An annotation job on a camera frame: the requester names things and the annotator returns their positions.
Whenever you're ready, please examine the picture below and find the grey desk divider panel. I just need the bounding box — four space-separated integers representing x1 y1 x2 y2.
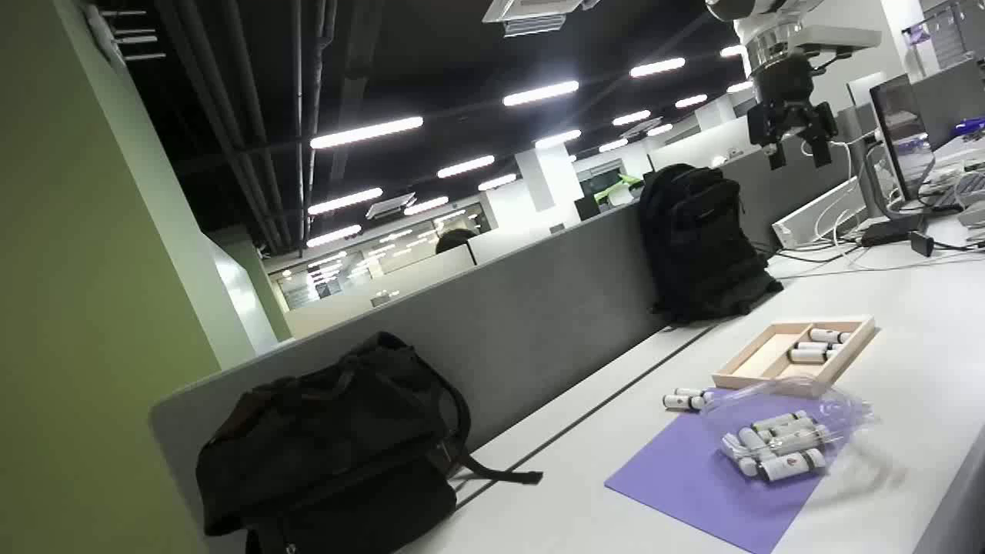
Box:
150 206 667 506

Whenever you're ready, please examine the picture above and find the white bottle green base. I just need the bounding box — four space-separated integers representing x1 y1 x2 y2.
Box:
791 341 836 354

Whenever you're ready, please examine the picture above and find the black backpack far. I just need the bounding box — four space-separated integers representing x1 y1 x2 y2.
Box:
638 163 781 326

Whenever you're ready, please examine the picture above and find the white bottle black band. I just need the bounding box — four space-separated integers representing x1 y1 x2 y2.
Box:
807 326 846 346

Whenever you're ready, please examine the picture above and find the wooden tray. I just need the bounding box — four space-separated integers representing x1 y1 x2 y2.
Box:
713 318 876 398

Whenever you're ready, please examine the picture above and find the black backpack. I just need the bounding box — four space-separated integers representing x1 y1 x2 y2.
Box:
196 333 542 554
638 163 781 326

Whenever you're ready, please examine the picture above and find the bottle on mat left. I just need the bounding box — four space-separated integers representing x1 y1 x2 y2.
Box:
721 434 760 480

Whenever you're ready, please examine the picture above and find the white bottle grey cap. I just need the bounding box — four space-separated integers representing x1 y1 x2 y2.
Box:
661 388 702 413

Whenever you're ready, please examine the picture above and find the bottle on mat middle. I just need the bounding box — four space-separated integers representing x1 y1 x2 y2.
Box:
770 429 832 457

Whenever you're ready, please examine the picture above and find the black backpack near left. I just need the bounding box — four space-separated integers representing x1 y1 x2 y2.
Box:
196 333 542 554

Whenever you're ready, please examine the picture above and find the bottle on mat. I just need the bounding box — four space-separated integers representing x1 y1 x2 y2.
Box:
751 410 817 434
760 450 826 482
721 434 760 480
770 429 832 457

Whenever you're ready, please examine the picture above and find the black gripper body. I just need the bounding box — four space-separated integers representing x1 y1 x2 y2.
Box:
747 52 836 170

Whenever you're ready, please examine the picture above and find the purple mat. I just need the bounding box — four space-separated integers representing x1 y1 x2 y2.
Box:
606 385 869 554

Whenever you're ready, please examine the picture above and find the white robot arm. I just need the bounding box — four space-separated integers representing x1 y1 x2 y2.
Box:
706 0 882 170

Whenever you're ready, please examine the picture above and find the computer monitor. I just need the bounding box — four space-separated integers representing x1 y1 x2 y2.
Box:
871 58 985 208

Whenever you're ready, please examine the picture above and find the bottle on mat back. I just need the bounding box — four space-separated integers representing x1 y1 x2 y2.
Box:
751 410 817 434

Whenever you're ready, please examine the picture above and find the bottle on mat front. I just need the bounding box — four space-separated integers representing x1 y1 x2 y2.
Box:
760 450 826 482

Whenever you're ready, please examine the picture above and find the white bottle blue base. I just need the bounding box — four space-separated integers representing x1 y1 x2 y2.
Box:
788 350 827 367

